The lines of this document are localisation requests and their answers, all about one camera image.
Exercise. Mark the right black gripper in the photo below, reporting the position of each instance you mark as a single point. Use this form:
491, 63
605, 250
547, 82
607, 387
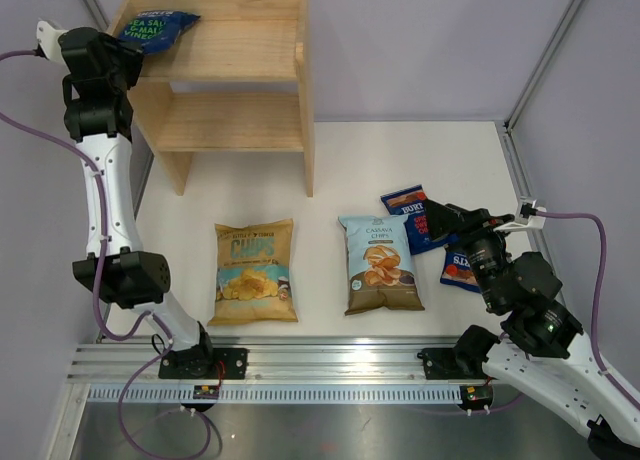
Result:
475, 223

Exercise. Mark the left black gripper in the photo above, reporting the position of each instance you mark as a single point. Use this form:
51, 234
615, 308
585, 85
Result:
129, 53

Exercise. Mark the blue spicy sweet chilli bag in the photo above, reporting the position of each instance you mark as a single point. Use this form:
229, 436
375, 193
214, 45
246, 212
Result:
409, 201

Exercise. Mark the blue sea salt vinegar bag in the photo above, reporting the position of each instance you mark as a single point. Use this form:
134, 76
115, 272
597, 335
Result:
156, 31

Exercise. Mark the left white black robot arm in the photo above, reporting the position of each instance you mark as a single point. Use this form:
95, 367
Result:
116, 269

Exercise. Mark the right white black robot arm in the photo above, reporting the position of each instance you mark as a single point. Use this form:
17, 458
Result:
544, 352

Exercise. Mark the light blue cassava chips bag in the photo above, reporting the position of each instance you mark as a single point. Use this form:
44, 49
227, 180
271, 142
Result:
379, 264

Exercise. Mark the wooden two-tier shelf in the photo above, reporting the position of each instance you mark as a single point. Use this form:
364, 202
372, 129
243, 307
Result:
238, 80

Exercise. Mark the yellow kettle cooked chips bag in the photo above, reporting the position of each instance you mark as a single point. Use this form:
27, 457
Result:
253, 274

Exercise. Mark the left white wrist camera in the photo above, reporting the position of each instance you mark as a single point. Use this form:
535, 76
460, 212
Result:
47, 36

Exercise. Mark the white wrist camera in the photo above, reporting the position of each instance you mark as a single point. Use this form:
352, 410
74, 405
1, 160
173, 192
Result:
528, 217
47, 36

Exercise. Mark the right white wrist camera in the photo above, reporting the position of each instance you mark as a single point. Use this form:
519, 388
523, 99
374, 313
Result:
528, 217

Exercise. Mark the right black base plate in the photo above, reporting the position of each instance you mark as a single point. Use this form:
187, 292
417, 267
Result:
441, 364

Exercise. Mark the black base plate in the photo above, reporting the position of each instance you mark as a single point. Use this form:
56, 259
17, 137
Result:
196, 364
441, 364

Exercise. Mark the white slotted cable duct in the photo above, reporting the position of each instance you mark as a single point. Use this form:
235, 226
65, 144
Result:
279, 394

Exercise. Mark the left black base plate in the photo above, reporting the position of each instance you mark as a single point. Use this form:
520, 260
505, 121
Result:
196, 364

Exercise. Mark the aluminium mounting rail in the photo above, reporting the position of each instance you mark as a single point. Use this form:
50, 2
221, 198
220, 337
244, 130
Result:
276, 360

